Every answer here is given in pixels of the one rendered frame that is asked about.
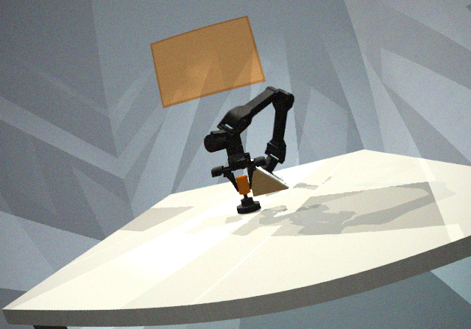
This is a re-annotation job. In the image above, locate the orange knob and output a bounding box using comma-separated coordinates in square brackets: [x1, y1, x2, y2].
[235, 175, 251, 195]

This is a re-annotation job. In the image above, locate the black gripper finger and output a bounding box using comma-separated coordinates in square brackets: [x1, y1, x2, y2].
[248, 169, 257, 190]
[223, 172, 239, 193]

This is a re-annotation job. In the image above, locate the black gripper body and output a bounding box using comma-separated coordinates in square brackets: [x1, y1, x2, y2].
[211, 145, 267, 177]

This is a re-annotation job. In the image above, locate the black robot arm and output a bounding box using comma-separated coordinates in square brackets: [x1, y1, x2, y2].
[204, 86, 294, 174]

